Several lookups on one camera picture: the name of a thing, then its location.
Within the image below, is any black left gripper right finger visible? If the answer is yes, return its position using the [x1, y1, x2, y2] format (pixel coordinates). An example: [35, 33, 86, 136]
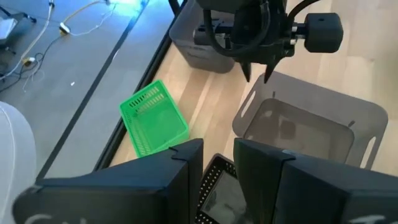
[233, 138, 398, 224]

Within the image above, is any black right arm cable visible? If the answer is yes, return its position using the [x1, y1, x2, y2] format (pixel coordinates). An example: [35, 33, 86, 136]
[203, 7, 272, 59]

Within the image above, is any grey plastic basket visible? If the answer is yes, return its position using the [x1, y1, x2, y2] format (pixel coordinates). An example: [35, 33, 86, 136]
[232, 70, 389, 170]
[169, 0, 236, 75]

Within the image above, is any grey equipment box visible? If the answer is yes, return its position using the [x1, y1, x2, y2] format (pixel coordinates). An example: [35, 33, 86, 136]
[0, 15, 19, 37]

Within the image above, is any thin white floor cable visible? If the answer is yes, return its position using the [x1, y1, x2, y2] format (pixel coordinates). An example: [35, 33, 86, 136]
[58, 0, 113, 37]

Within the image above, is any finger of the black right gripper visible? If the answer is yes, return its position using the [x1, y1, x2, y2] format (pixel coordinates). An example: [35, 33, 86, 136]
[240, 61, 253, 83]
[263, 60, 279, 84]

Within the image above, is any thick white floor cable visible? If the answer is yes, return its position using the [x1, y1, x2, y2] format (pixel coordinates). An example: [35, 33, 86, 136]
[0, 0, 55, 80]

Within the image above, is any black metal table frame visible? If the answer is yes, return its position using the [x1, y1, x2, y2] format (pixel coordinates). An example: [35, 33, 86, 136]
[93, 0, 187, 172]

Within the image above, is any green plastic basket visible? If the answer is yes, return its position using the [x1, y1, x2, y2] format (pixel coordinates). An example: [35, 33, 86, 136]
[119, 79, 190, 159]

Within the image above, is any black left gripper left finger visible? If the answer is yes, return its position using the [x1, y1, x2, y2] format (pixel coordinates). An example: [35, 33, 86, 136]
[12, 138, 205, 224]

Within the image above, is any small black perforated basket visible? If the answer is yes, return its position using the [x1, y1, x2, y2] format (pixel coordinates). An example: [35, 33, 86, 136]
[195, 153, 249, 224]

